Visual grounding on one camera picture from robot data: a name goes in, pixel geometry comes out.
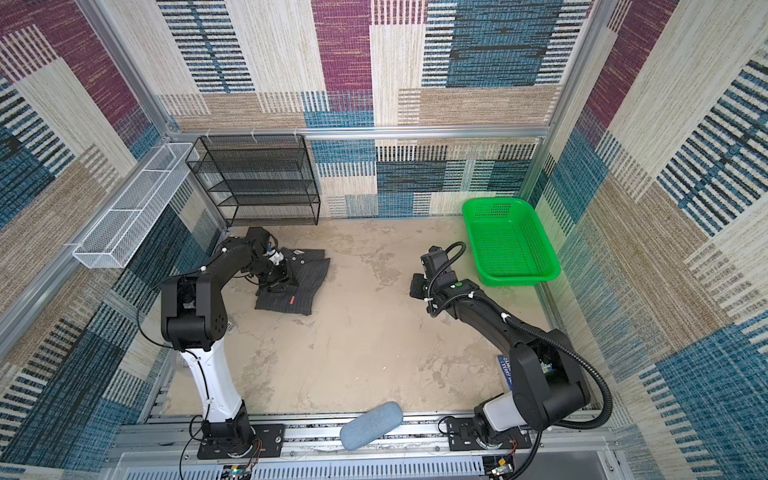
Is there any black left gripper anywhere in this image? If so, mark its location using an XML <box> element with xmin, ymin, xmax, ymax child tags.
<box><xmin>248</xmin><ymin>260</ymin><xmax>300</xmax><ymax>293</ymax></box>

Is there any dark pinstriped long sleeve shirt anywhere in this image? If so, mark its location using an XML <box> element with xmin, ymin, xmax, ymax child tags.
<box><xmin>255</xmin><ymin>247</ymin><xmax>330</xmax><ymax>316</ymax></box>

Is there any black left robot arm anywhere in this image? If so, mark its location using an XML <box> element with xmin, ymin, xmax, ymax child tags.
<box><xmin>160</xmin><ymin>227</ymin><xmax>287</xmax><ymax>459</ymax></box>

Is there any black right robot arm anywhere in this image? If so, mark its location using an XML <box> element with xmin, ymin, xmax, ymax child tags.
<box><xmin>410</xmin><ymin>242</ymin><xmax>610</xmax><ymax>448</ymax></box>

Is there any green plastic basket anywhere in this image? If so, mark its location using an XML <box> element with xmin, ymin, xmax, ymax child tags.
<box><xmin>462</xmin><ymin>197</ymin><xmax>561</xmax><ymax>287</ymax></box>

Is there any colourful treehouse book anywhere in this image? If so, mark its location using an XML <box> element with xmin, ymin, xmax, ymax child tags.
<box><xmin>497</xmin><ymin>354</ymin><xmax>513</xmax><ymax>390</ymax></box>

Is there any blue-grey fuzzy microphone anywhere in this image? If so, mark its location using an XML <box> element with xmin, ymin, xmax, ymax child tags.
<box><xmin>340</xmin><ymin>402</ymin><xmax>403</xmax><ymax>451</ymax></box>

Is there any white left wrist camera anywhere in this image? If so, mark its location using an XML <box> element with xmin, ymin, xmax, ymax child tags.
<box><xmin>264</xmin><ymin>249</ymin><xmax>285</xmax><ymax>266</ymax></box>

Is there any black wire mesh shelf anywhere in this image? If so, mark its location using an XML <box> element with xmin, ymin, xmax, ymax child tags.
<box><xmin>185</xmin><ymin>134</ymin><xmax>321</xmax><ymax>228</ymax></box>

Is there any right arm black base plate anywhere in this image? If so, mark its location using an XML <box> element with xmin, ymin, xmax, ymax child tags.
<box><xmin>437</xmin><ymin>415</ymin><xmax>532</xmax><ymax>451</ymax></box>

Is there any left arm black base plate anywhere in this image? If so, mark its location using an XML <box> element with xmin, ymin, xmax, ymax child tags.
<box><xmin>197</xmin><ymin>422</ymin><xmax>285</xmax><ymax>460</ymax></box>

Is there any white wire mesh tray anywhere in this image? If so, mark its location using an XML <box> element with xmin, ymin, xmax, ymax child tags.
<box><xmin>72</xmin><ymin>143</ymin><xmax>192</xmax><ymax>269</ymax></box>

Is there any white slotted cable duct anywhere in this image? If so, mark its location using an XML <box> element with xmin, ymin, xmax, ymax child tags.
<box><xmin>123</xmin><ymin>456</ymin><xmax>485</xmax><ymax>479</ymax></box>

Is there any black corrugated cable conduit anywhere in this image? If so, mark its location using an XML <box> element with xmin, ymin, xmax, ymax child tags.
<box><xmin>424</xmin><ymin>241</ymin><xmax>614</xmax><ymax>480</ymax></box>

